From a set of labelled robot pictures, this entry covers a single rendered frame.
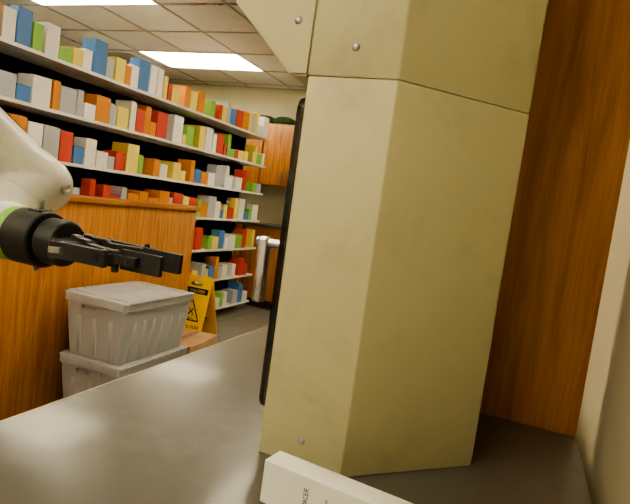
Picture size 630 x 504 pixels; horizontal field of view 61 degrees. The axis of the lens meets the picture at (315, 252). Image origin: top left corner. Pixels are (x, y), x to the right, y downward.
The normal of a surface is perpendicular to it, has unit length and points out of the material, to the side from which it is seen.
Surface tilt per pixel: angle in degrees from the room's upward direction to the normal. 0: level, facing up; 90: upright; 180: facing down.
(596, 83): 90
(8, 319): 90
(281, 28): 90
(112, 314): 95
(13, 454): 0
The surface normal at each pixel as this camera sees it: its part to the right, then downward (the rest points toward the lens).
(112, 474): 0.14, -0.99
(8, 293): 0.92, 0.15
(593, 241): -0.36, 0.03
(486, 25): 0.40, 0.13
